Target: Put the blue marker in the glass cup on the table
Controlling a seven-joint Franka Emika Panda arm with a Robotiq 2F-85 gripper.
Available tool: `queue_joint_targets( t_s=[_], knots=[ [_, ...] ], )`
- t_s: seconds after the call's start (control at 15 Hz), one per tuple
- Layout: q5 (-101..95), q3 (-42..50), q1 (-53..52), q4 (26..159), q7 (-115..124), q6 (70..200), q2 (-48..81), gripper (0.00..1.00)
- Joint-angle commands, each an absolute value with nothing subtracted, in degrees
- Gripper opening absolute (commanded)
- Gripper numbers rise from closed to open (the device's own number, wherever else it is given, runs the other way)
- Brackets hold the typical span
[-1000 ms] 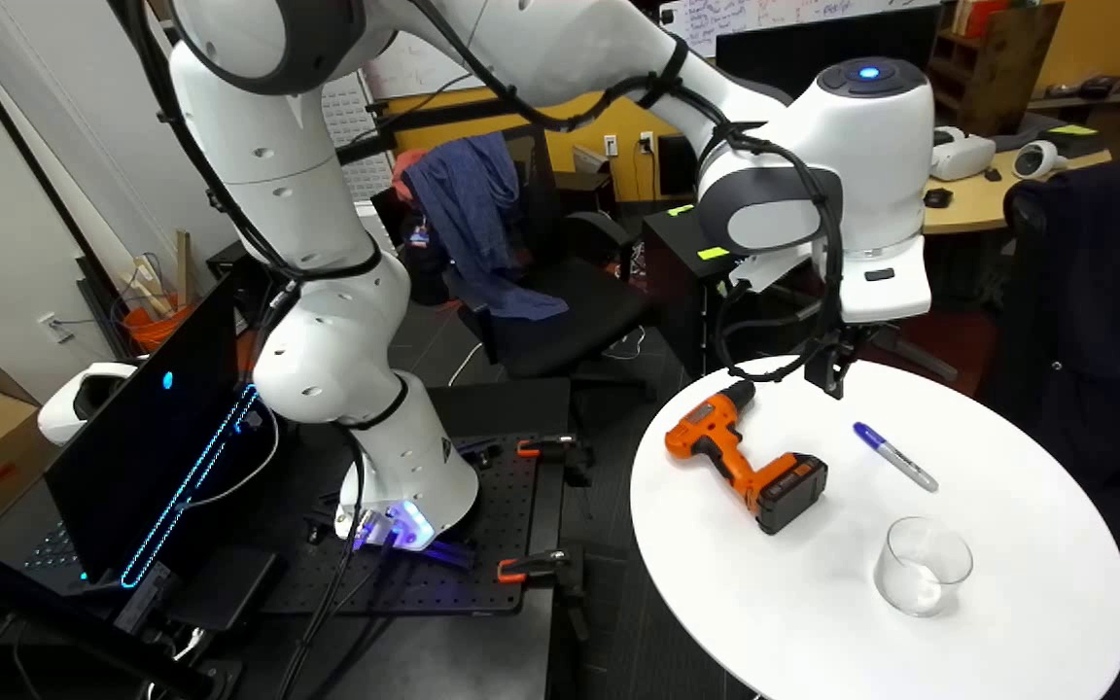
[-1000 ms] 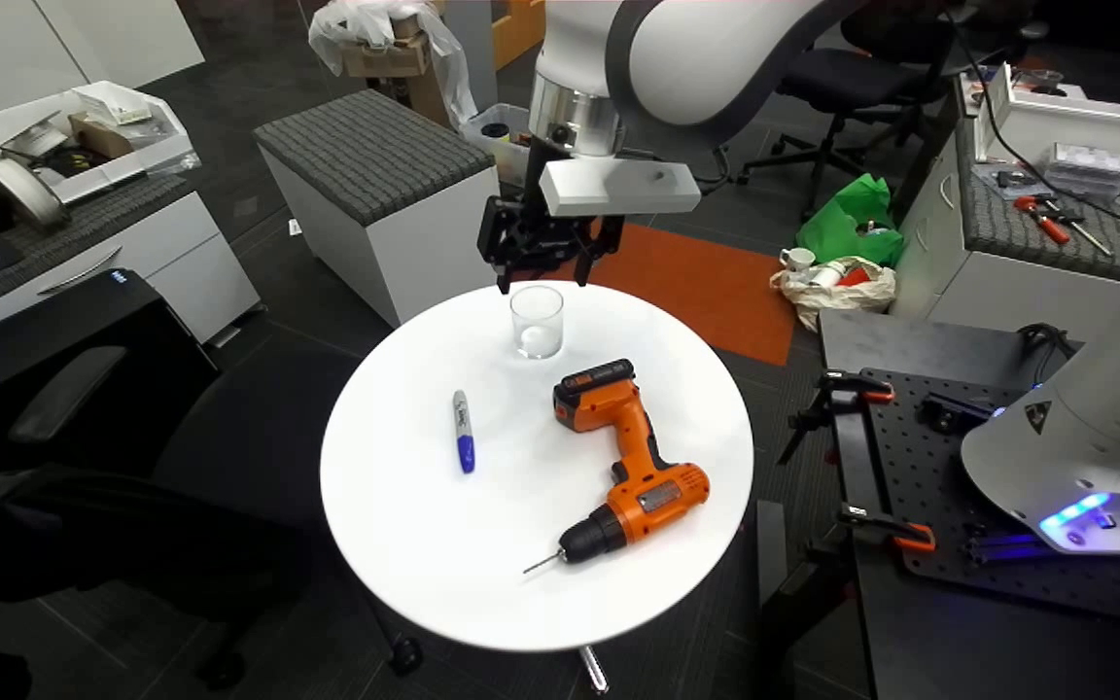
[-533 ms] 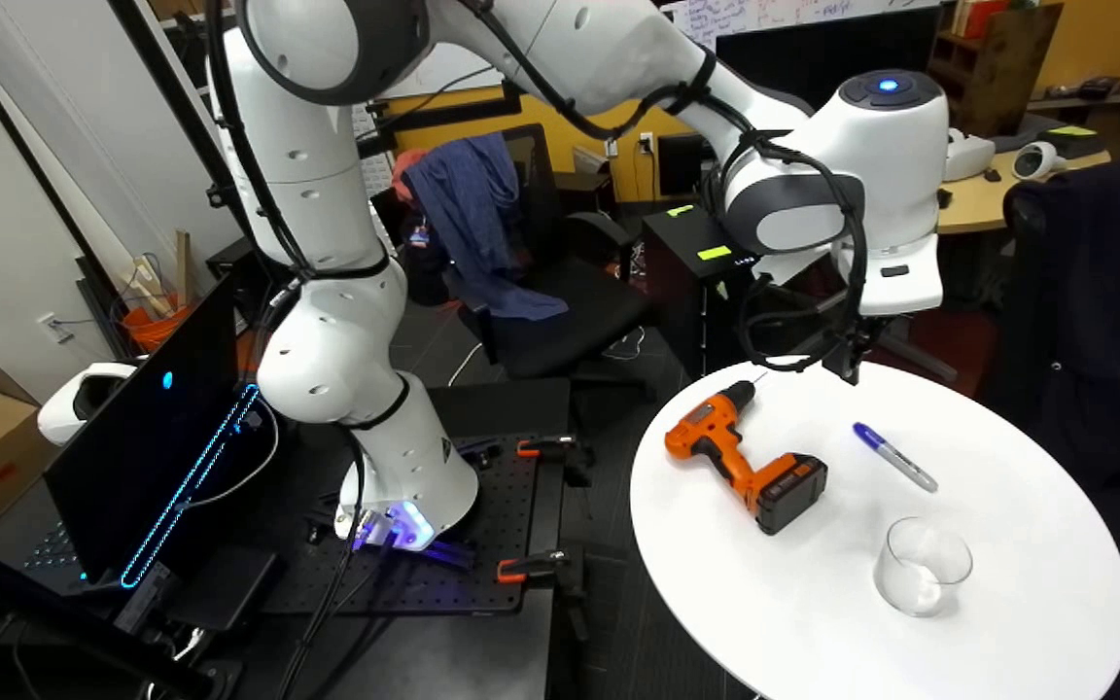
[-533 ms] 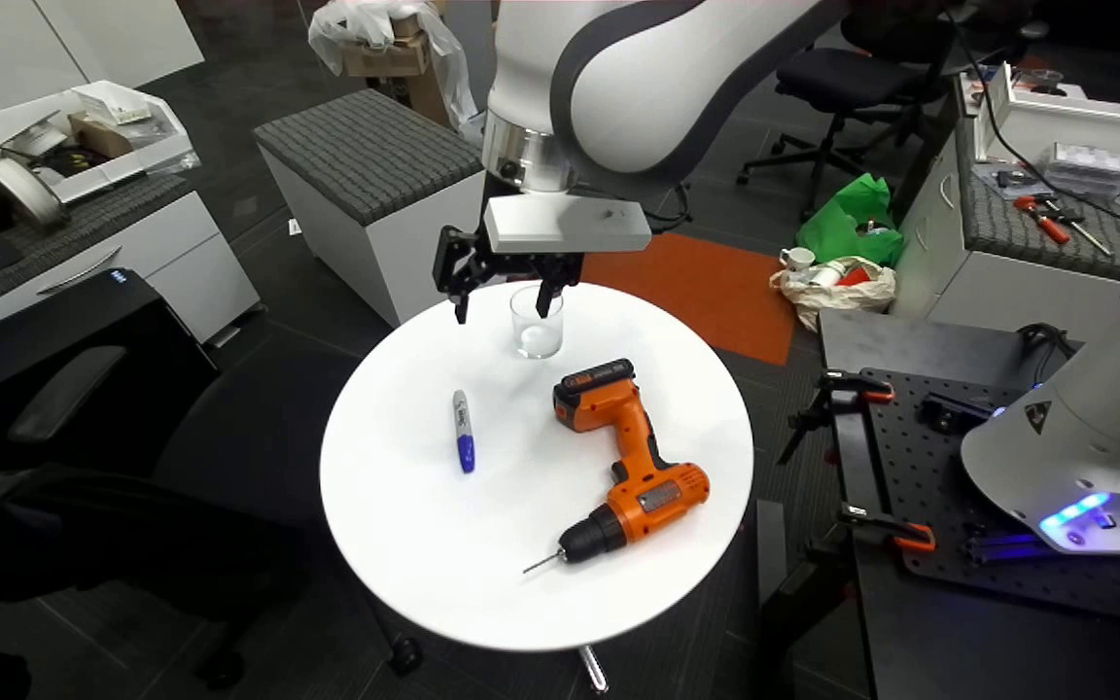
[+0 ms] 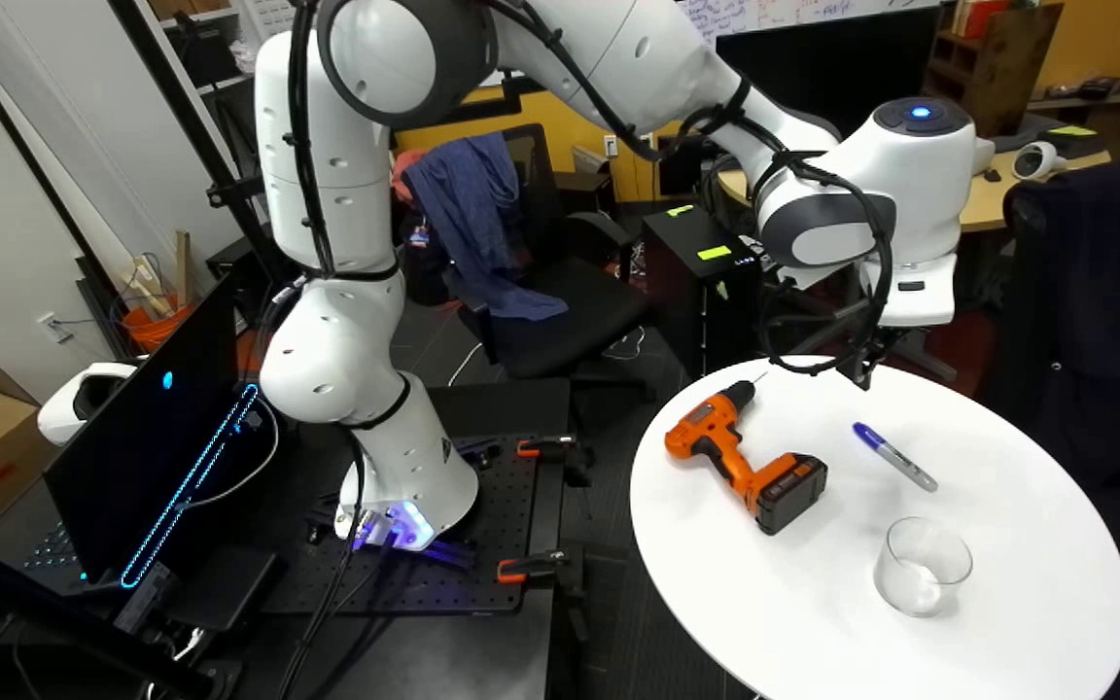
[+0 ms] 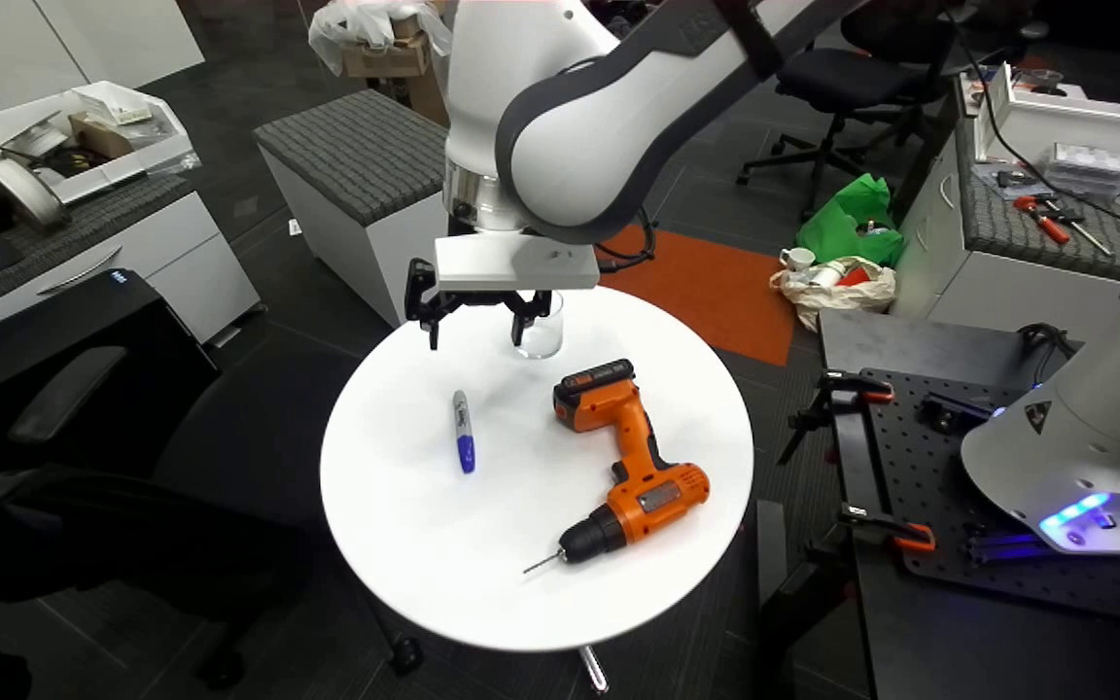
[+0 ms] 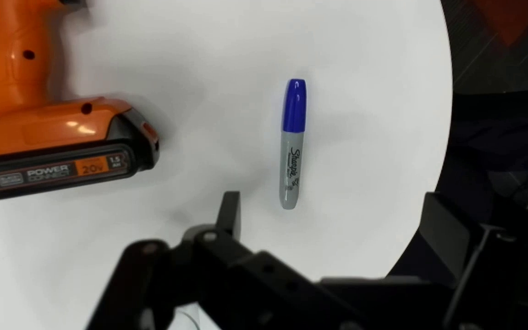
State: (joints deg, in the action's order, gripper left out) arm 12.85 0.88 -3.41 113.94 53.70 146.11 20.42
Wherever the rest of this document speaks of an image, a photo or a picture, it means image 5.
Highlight orange black bar clamp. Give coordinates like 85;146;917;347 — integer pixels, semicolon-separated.
495;549;597;645
514;433;597;490

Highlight orange black cordless drill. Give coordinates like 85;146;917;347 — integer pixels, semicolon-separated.
660;376;834;542

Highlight blue marker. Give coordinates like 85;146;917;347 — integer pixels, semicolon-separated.
850;421;943;496

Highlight black office chair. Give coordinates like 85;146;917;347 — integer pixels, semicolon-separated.
457;122;655;381

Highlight blue jacket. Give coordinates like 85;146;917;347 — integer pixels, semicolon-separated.
400;131;572;326

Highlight yellow partition panel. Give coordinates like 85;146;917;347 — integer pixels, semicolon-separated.
391;81;668;206

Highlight black box green labels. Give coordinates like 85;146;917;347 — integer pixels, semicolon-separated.
642;198;765;381

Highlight wooden desk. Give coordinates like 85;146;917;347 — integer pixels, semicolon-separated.
712;122;1120;238

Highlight black monitor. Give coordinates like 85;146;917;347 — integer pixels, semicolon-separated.
712;2;946;141

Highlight black tripod pole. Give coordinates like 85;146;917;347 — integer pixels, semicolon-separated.
107;0;294;304

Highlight dark grey cart platform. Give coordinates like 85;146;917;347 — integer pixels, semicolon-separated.
0;374;642;700

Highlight black camera stand bar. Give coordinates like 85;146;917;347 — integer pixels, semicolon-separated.
0;520;222;700

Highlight dark jacket covered chair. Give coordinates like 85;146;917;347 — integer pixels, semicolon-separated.
994;150;1120;496

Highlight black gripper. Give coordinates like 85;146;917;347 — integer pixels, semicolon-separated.
800;290;896;398

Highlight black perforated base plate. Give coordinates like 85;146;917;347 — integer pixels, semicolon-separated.
261;385;563;625

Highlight small white desk device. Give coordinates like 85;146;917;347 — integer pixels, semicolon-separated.
1003;136;1070;185

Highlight brown wooden shelf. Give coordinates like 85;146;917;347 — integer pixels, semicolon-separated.
927;0;1067;141

